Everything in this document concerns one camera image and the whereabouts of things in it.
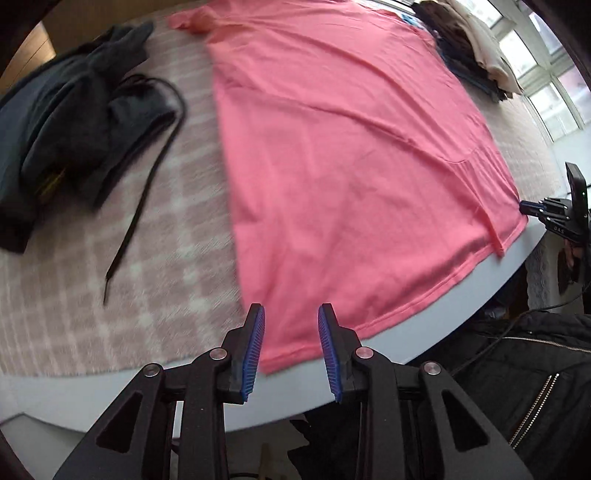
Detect pine plank panel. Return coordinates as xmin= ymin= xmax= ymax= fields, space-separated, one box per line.
xmin=0 ymin=21 xmax=56 ymax=95

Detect person's black jacket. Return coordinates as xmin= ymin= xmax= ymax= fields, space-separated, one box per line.
xmin=288 ymin=309 xmax=591 ymax=480

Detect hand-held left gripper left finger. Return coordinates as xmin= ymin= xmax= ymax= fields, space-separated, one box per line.
xmin=52 ymin=303 xmax=266 ymax=480

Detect large light brown board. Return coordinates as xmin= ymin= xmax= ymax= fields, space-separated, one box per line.
xmin=39 ymin=0 xmax=218 ymax=35

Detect white framed window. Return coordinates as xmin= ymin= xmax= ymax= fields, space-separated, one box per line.
xmin=480 ymin=0 xmax=591 ymax=144

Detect pink t-shirt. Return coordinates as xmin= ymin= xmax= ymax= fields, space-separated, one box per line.
xmin=166 ymin=0 xmax=529 ymax=376

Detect pink plaid blanket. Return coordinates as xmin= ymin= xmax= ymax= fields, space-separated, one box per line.
xmin=0 ymin=0 xmax=573 ymax=379

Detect person's right hand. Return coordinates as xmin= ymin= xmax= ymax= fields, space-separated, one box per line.
xmin=556 ymin=239 xmax=585 ymax=297

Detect stack of folded clothes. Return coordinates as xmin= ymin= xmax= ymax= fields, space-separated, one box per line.
xmin=397 ymin=0 xmax=525 ymax=103

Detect white lace cloth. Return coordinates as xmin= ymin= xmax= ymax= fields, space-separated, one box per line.
xmin=526 ymin=231 xmax=561 ymax=313

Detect black drawstring pants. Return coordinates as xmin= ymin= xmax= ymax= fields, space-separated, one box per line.
xmin=0 ymin=21 xmax=188 ymax=308

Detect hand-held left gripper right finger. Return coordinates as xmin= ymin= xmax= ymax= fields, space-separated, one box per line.
xmin=318 ymin=303 xmax=534 ymax=480

